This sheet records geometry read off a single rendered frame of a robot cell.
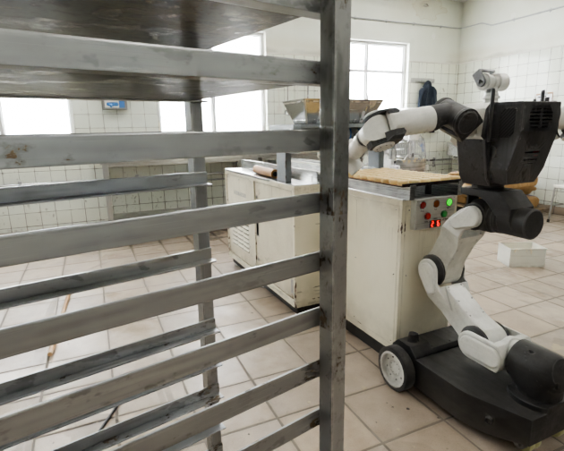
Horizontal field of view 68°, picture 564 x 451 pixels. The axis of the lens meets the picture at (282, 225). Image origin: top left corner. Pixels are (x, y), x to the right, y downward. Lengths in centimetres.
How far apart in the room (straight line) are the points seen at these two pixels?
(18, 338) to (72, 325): 5
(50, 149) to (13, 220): 498
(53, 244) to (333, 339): 41
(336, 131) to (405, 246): 146
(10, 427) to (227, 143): 38
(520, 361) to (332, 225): 133
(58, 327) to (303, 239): 209
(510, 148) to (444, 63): 584
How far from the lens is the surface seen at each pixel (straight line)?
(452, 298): 200
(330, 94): 59
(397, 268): 203
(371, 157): 291
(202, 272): 102
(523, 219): 172
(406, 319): 216
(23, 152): 46
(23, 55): 46
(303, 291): 260
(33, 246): 47
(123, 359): 101
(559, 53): 666
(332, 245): 61
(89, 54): 48
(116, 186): 91
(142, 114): 533
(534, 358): 183
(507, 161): 168
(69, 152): 46
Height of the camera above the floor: 116
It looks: 13 degrees down
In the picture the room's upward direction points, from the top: 1 degrees counter-clockwise
